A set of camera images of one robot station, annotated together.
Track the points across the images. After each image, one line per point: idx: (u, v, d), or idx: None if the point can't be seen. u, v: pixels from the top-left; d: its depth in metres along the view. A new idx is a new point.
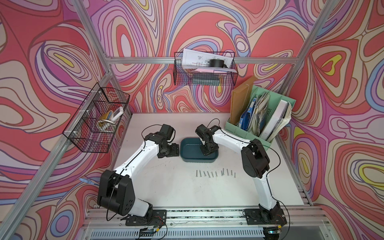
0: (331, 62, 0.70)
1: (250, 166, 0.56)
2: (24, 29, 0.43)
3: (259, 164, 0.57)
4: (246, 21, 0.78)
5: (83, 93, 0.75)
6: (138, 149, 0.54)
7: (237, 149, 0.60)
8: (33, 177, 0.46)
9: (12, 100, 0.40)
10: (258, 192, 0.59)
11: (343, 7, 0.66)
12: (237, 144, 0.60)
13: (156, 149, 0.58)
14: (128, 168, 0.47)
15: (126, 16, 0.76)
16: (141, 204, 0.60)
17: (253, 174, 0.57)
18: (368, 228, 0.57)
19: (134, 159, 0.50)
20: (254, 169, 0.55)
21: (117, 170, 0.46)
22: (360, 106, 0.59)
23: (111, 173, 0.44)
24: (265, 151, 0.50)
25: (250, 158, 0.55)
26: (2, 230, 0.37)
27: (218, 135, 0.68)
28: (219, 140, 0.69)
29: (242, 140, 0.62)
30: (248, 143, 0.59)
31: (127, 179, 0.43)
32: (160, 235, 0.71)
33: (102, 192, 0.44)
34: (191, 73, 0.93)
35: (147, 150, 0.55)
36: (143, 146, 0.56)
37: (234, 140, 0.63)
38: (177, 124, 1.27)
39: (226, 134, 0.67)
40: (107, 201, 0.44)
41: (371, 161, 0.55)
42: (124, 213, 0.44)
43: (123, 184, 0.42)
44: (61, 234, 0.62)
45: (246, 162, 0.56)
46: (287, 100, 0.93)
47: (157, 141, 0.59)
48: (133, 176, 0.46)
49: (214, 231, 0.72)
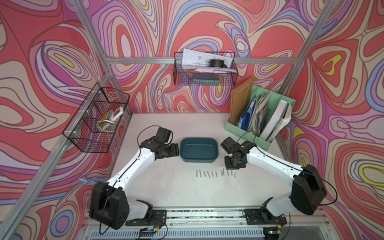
0: (331, 62, 0.70)
1: (304, 201, 0.43)
2: (25, 29, 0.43)
3: (316, 199, 0.44)
4: (246, 21, 0.78)
5: (83, 93, 0.75)
6: (133, 158, 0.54)
7: (282, 175, 0.48)
8: (33, 177, 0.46)
9: (12, 100, 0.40)
10: (277, 203, 0.58)
11: (343, 7, 0.66)
12: (283, 169, 0.48)
13: (152, 157, 0.56)
14: (122, 179, 0.45)
15: (126, 16, 0.76)
16: (140, 206, 0.60)
17: (305, 210, 0.44)
18: (368, 228, 0.57)
19: (129, 168, 0.48)
20: (311, 208, 0.42)
21: (110, 182, 0.44)
22: (359, 107, 0.59)
23: (103, 185, 0.42)
24: (322, 183, 0.45)
25: (307, 192, 0.42)
26: (2, 230, 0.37)
27: (258, 156, 0.55)
28: (258, 161, 0.55)
29: (290, 166, 0.48)
30: (299, 170, 0.46)
31: (120, 191, 0.41)
32: (160, 235, 0.71)
33: (94, 205, 0.42)
34: (191, 73, 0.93)
35: (142, 159, 0.52)
36: (138, 155, 0.54)
37: (280, 165, 0.49)
38: (177, 124, 1.27)
39: (267, 156, 0.54)
40: (100, 214, 0.42)
41: (371, 161, 0.55)
42: (117, 226, 0.42)
43: (116, 197, 0.40)
44: (61, 234, 0.62)
45: (299, 195, 0.44)
46: (287, 100, 0.93)
47: (152, 149, 0.57)
48: (126, 188, 0.44)
49: (214, 231, 0.72)
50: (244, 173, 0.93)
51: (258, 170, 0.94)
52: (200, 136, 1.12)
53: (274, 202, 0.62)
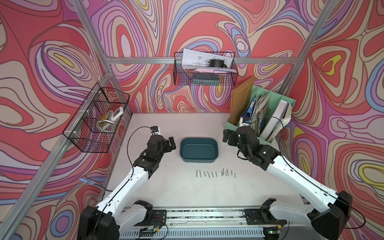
0: (331, 62, 0.70)
1: (331, 229, 0.40)
2: (24, 30, 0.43)
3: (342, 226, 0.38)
4: (246, 22, 0.78)
5: (83, 94, 0.75)
6: (125, 178, 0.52)
7: (312, 199, 0.43)
8: (33, 177, 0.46)
9: (12, 100, 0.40)
10: (287, 212, 0.56)
11: (343, 8, 0.66)
12: (316, 195, 0.42)
13: (145, 176, 0.55)
14: (112, 202, 0.43)
15: (126, 16, 0.76)
16: (137, 214, 0.59)
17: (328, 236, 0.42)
18: (367, 228, 0.57)
19: (120, 190, 0.47)
20: (336, 235, 0.40)
21: (100, 207, 0.42)
22: (360, 106, 0.59)
23: (93, 209, 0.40)
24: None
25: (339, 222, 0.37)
26: (2, 230, 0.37)
27: (284, 170, 0.48)
28: (282, 175, 0.48)
29: (323, 190, 0.42)
30: (334, 198, 0.41)
31: (110, 217, 0.40)
32: (161, 235, 0.71)
33: (81, 231, 0.40)
34: (191, 73, 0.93)
35: (134, 179, 0.51)
36: (131, 175, 0.52)
37: (311, 187, 0.43)
38: (177, 124, 1.27)
39: (295, 172, 0.47)
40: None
41: (370, 161, 0.55)
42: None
43: (105, 223, 0.38)
44: (61, 234, 0.62)
45: (325, 221, 0.40)
46: (287, 100, 0.93)
47: (146, 168, 0.55)
48: (117, 212, 0.43)
49: (214, 231, 0.72)
50: (244, 172, 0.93)
51: (258, 170, 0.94)
52: (200, 136, 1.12)
53: (284, 210, 0.58)
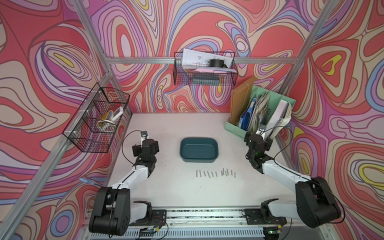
0: (331, 62, 0.70)
1: (307, 209, 0.43)
2: (25, 30, 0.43)
3: (323, 210, 0.42)
4: (246, 21, 0.78)
5: (83, 93, 0.75)
6: (130, 171, 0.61)
7: (291, 183, 0.49)
8: (33, 177, 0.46)
9: (12, 100, 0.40)
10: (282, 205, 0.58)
11: (343, 7, 0.66)
12: (292, 178, 0.50)
13: (146, 172, 0.62)
14: (124, 183, 0.49)
15: (126, 16, 0.76)
16: (139, 207, 0.60)
17: (310, 222, 0.43)
18: (367, 228, 0.57)
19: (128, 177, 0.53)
20: (314, 216, 0.41)
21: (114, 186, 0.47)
22: (360, 106, 0.59)
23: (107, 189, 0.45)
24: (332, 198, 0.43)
25: (308, 198, 0.43)
26: (2, 230, 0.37)
27: (271, 166, 0.60)
28: (271, 172, 0.59)
29: (298, 174, 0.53)
30: (306, 178, 0.48)
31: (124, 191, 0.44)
32: (160, 235, 0.71)
33: (97, 211, 0.42)
34: (191, 73, 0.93)
35: (138, 171, 0.58)
36: (135, 168, 0.60)
37: (288, 173, 0.52)
38: (177, 123, 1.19)
39: (279, 165, 0.59)
40: (103, 223, 0.41)
41: (371, 161, 0.55)
42: (122, 233, 0.42)
43: (123, 195, 0.43)
44: (61, 234, 0.62)
45: (301, 202, 0.44)
46: (287, 100, 0.93)
47: (147, 166, 0.63)
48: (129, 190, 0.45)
49: (214, 231, 0.72)
50: (244, 172, 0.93)
51: None
52: (200, 136, 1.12)
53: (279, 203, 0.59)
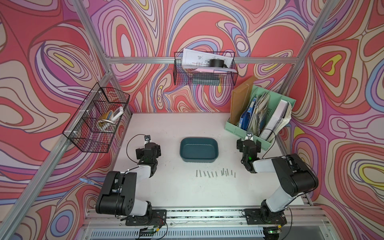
0: (331, 62, 0.70)
1: (285, 175, 0.49)
2: (24, 29, 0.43)
3: (297, 175, 0.49)
4: (246, 21, 0.78)
5: (83, 93, 0.75)
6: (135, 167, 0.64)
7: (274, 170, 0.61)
8: (33, 177, 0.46)
9: (11, 100, 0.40)
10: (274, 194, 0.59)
11: (343, 7, 0.66)
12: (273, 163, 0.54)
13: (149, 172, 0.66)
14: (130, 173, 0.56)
15: (126, 16, 0.76)
16: (141, 202, 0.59)
17: (290, 191, 0.48)
18: (367, 227, 0.57)
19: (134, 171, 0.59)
20: (290, 179, 0.48)
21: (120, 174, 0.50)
22: (360, 106, 0.59)
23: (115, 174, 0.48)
24: (305, 166, 0.51)
25: (282, 165, 0.51)
26: (2, 230, 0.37)
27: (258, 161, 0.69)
28: (259, 167, 0.68)
29: None
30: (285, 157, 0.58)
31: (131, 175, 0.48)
32: (160, 235, 0.71)
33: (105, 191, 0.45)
34: (191, 73, 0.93)
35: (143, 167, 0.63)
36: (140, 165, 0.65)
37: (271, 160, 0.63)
38: (177, 123, 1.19)
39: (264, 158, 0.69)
40: (110, 201, 0.44)
41: (370, 161, 0.55)
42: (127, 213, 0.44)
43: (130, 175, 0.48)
44: (61, 233, 0.62)
45: (279, 172, 0.51)
46: (287, 100, 0.93)
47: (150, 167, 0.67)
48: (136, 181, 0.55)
49: (215, 231, 0.72)
50: (244, 172, 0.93)
51: None
52: (200, 136, 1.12)
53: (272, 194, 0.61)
